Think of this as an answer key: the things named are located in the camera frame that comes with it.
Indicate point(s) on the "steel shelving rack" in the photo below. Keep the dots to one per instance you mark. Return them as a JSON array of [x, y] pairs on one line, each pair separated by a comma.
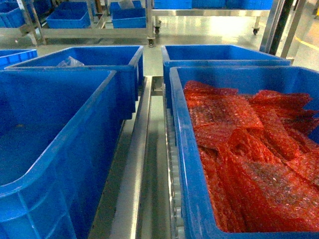
[[141, 198]]

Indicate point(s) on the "blue bin behind red bags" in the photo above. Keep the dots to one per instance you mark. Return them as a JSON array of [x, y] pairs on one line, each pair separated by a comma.
[[212, 56]]

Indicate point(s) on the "blue bin behind empty bin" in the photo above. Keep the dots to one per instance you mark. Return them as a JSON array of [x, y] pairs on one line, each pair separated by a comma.
[[127, 58]]

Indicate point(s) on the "blue bin on far rack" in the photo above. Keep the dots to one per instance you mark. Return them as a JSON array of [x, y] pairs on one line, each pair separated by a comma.
[[69, 15]]

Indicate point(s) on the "clear plastic bag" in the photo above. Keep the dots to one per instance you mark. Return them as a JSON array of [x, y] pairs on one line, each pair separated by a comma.
[[70, 62]]

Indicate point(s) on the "blue bin with red bags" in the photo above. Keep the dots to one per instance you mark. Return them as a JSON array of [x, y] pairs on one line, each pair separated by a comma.
[[196, 209]]

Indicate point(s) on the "far steel trolley rack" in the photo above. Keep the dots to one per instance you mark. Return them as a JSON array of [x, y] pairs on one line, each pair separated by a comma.
[[39, 32]]

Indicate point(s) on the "blue bin far left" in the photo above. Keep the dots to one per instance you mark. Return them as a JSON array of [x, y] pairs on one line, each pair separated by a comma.
[[10, 57]]

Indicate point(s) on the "empty blue plastic bin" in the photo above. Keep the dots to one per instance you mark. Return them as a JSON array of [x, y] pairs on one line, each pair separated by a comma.
[[58, 134]]

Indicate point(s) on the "red bubble wrap bags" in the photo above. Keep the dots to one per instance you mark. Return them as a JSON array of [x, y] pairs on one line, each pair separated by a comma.
[[260, 165]]

